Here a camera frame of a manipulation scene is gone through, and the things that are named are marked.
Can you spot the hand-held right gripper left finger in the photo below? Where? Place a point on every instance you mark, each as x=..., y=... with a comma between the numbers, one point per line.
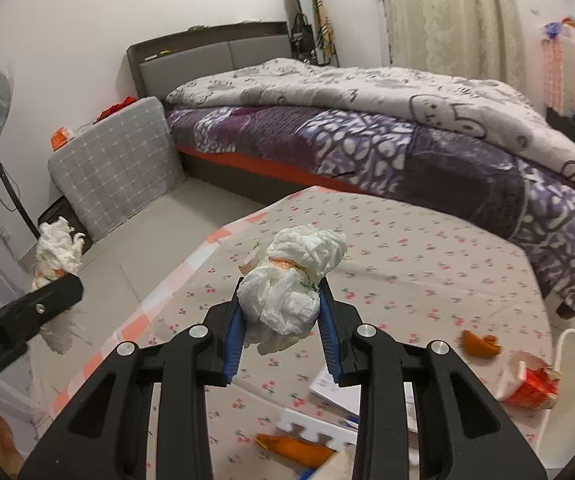
x=232, y=345

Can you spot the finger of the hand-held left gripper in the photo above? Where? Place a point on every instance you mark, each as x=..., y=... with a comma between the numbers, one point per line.
x=42, y=305

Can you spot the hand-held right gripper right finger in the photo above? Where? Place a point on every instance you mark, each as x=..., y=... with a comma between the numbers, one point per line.
x=330, y=342

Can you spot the white plastic bag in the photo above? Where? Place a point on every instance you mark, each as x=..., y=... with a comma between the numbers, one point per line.
x=292, y=280

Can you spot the white foam puzzle piece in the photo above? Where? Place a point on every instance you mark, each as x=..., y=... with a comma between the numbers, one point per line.
x=297, y=425

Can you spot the black low box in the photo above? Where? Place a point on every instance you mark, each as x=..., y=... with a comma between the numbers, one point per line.
x=60, y=210

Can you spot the cherry print tablecloth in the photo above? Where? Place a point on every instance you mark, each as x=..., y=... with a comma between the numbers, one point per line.
x=417, y=270

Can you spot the small orange peel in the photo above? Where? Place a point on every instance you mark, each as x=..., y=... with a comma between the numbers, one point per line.
x=480, y=345

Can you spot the grey checked folded mattress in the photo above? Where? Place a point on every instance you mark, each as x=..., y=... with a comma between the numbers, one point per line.
x=117, y=170

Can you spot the orange container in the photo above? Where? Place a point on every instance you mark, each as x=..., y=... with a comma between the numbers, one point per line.
x=61, y=139

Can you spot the purple patterned blanket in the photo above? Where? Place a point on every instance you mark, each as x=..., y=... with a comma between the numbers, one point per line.
x=317, y=145

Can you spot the crumpled red white paper cup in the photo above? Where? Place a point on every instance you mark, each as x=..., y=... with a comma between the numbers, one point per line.
x=530, y=385

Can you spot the red cloth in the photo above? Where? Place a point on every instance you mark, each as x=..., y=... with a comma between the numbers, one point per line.
x=116, y=107

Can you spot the grey cartoon print blanket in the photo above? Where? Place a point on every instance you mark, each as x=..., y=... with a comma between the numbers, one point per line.
x=367, y=90

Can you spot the black coat rack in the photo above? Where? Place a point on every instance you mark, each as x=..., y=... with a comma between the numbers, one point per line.
x=336, y=55

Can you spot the black hanging bag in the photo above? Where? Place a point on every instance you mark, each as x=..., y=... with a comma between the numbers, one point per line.
x=301, y=35

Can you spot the beige plaid scarf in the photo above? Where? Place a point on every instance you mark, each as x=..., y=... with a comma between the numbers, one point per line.
x=323, y=25

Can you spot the cream lace curtain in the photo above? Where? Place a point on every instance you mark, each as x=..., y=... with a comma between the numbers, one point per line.
x=442, y=20

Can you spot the colourful toy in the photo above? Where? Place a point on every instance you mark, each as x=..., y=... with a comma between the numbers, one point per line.
x=562, y=27

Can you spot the brown upholstered bed frame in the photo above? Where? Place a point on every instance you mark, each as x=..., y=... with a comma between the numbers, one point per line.
x=192, y=60

